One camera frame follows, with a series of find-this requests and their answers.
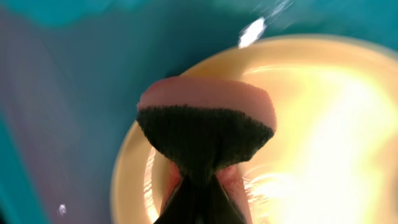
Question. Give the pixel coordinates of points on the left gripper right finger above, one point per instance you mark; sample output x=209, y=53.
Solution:
x=215, y=207

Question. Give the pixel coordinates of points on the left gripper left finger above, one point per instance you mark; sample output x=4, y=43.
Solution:
x=181, y=207

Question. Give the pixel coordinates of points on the green and pink sponge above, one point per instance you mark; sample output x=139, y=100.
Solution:
x=206, y=127

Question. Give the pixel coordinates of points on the yellow-green plate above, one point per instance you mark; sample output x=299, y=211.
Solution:
x=333, y=156

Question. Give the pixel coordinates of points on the teal plastic tray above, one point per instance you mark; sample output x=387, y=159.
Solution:
x=72, y=71

